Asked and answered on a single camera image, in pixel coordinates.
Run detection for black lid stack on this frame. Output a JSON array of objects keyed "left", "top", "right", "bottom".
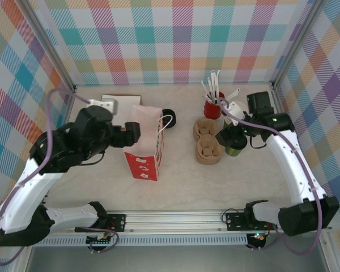
[{"left": 161, "top": 108, "right": 177, "bottom": 129}]

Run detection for long aluminium base rail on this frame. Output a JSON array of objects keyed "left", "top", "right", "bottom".
[{"left": 44, "top": 209, "right": 281, "bottom": 235}]

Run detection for green paper coffee cup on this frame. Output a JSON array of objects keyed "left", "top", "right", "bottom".
[{"left": 225, "top": 143, "right": 244, "bottom": 158}]

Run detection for paper cup stack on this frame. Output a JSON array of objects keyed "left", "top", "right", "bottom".
[{"left": 223, "top": 100, "right": 249, "bottom": 131}]

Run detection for red printed paper bag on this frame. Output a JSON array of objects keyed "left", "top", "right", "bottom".
[{"left": 123, "top": 104, "right": 174, "bottom": 181}]

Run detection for red straw holder cup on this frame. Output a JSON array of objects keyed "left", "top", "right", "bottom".
[{"left": 203, "top": 92, "right": 225, "bottom": 120}]

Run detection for brown pulp cup carrier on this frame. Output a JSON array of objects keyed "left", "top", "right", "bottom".
[{"left": 192, "top": 118, "right": 224, "bottom": 166}]

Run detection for box of white napkins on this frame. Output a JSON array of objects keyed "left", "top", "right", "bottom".
[{"left": 101, "top": 95, "right": 141, "bottom": 125}]

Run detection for aluminium corner post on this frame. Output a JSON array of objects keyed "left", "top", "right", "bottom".
[
  {"left": 22, "top": 0, "right": 78, "bottom": 93},
  {"left": 271, "top": 0, "right": 316, "bottom": 89}
]

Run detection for purple cable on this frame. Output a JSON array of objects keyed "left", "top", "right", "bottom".
[
  {"left": 219, "top": 97, "right": 329, "bottom": 256},
  {"left": 0, "top": 87, "right": 121, "bottom": 266}
]

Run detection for perforated cable duct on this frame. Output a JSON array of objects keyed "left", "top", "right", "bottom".
[{"left": 33, "top": 236, "right": 249, "bottom": 247}]

